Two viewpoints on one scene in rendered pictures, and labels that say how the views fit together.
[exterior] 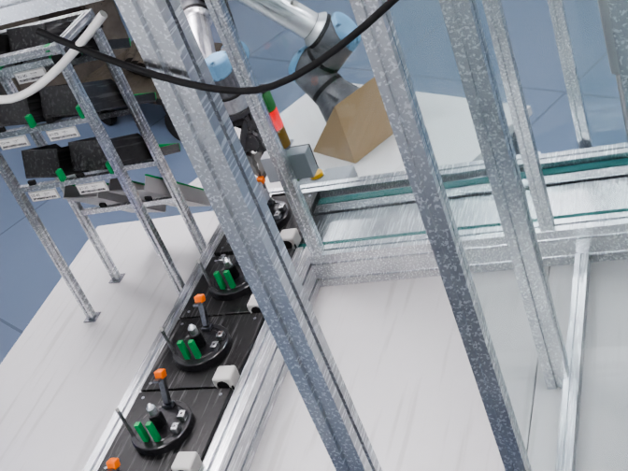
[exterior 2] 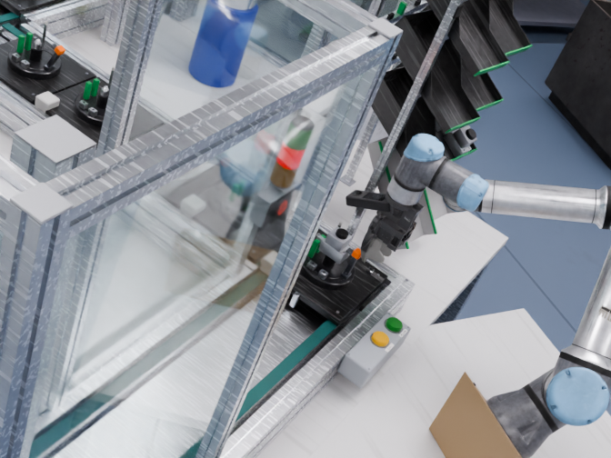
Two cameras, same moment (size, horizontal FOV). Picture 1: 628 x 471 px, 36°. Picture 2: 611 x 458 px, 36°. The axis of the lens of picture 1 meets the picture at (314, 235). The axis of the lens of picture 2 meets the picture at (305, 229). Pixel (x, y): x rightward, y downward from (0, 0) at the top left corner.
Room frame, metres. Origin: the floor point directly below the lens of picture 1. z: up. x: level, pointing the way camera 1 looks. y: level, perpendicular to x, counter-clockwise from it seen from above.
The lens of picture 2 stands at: (1.94, -1.66, 2.42)
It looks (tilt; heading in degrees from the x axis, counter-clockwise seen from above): 37 degrees down; 81
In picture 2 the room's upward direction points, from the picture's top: 23 degrees clockwise
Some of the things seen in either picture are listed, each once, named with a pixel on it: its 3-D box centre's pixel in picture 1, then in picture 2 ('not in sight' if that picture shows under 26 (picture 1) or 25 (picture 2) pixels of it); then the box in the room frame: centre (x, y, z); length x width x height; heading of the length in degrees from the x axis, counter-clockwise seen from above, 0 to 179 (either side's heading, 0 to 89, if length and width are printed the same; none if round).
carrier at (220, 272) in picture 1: (230, 269); not in sight; (2.07, 0.22, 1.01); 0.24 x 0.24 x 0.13; 62
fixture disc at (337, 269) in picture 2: (265, 218); (326, 266); (2.29, 0.10, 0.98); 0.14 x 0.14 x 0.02
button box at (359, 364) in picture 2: not in sight; (375, 348); (2.44, -0.07, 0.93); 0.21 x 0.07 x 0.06; 62
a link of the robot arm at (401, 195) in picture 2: (233, 102); (405, 188); (2.37, 0.06, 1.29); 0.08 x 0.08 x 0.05
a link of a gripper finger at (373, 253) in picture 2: (264, 160); (374, 253); (2.37, 0.05, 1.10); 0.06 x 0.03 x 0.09; 152
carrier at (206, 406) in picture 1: (156, 417); (103, 98); (1.63, 0.45, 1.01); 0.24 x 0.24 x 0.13; 62
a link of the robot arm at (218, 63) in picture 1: (222, 75); (420, 162); (2.38, 0.06, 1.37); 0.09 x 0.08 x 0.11; 157
